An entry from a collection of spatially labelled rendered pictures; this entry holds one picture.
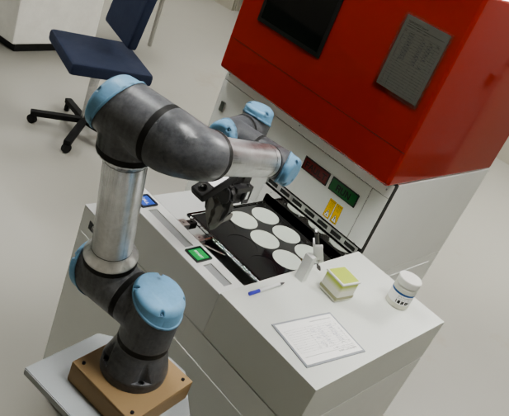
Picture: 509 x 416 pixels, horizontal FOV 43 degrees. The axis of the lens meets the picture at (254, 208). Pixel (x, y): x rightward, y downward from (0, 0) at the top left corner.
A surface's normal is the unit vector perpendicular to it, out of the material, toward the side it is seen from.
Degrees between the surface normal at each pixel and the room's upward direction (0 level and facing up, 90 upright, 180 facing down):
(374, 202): 90
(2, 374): 0
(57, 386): 0
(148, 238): 90
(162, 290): 9
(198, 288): 90
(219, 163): 78
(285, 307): 0
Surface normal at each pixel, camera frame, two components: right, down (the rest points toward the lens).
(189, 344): -0.68, 0.12
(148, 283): 0.45, -0.72
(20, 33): 0.75, 0.54
